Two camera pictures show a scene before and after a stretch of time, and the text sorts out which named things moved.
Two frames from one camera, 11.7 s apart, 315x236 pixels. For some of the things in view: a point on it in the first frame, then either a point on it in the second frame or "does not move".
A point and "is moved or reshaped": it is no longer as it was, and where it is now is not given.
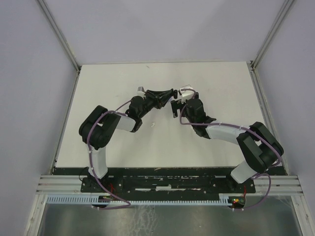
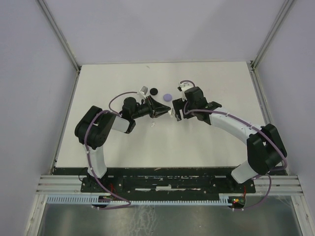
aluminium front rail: [287, 185] does not move
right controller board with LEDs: [236, 201] does not move
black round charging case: [175, 95] is moved or reshaped
